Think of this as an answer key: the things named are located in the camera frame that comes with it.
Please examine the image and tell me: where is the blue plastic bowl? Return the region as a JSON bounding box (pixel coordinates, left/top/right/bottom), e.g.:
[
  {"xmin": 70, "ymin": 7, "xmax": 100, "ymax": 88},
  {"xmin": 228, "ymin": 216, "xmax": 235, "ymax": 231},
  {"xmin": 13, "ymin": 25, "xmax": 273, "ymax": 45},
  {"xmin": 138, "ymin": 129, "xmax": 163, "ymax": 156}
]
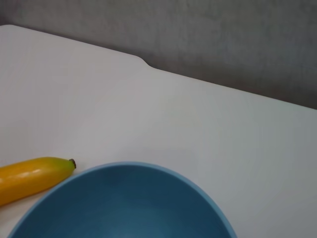
[{"xmin": 6, "ymin": 161, "xmax": 238, "ymax": 238}]

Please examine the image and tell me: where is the yellow plastic banana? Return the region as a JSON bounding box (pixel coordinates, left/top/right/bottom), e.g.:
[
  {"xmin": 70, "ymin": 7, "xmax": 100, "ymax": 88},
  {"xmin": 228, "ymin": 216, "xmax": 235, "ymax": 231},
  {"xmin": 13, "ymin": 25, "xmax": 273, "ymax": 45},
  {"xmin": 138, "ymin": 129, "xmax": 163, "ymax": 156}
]
[{"xmin": 0, "ymin": 157, "xmax": 77, "ymax": 207}]

